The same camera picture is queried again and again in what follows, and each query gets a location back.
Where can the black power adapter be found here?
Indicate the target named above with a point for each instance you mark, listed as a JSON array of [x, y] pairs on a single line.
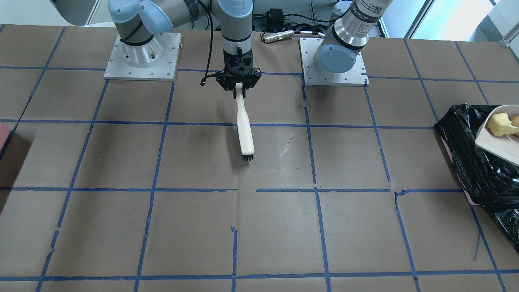
[[275, 17]]

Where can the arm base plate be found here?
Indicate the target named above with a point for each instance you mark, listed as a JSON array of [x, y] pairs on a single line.
[[331, 64], [155, 61]]

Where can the white handled brush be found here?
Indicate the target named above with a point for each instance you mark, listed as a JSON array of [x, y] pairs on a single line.
[[243, 125]]

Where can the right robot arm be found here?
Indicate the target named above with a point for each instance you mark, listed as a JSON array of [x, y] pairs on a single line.
[[137, 21]]

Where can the pink plastic bin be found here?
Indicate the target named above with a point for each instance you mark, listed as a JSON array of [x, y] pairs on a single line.
[[5, 134]]

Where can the white plastic dustpan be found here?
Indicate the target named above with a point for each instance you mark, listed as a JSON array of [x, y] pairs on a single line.
[[506, 146]]

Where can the brown potato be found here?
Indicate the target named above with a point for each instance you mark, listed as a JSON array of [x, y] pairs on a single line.
[[515, 123]]

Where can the silver cylindrical connector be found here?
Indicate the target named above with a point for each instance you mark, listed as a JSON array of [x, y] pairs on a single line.
[[278, 36]]

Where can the black lined trash bin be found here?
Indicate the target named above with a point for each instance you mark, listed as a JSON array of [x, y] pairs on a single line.
[[490, 181]]

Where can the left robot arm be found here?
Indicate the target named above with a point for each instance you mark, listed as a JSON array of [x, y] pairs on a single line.
[[348, 34]]

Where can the yellow orange food piece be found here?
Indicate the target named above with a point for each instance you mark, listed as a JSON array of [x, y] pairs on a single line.
[[500, 125]]

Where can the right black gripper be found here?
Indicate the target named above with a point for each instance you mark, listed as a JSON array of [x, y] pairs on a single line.
[[234, 90]]

